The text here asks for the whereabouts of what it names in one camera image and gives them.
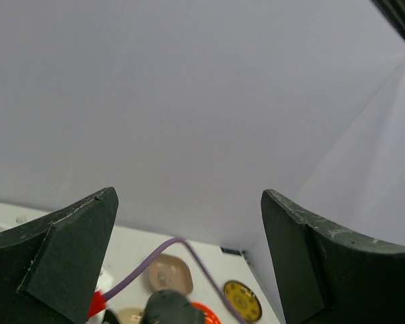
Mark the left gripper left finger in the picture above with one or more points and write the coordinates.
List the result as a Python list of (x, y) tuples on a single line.
[(49, 267)]

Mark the blue table label right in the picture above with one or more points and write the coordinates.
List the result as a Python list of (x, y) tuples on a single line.
[(230, 251)]

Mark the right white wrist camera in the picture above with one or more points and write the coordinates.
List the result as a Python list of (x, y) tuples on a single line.
[(98, 305)]

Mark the orange round plate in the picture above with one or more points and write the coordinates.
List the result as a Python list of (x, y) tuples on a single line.
[(210, 316)]

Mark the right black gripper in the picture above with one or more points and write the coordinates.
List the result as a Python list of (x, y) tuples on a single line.
[(171, 307)]

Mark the cream floral round plate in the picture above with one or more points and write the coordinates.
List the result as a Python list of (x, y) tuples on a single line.
[(130, 315)]

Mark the yellow patterned round plate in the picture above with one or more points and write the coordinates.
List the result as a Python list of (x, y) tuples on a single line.
[(244, 300)]

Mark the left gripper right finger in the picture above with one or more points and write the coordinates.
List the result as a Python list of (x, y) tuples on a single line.
[(327, 273)]

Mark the brown square bowl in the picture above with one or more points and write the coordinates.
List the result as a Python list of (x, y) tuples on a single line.
[(169, 272)]

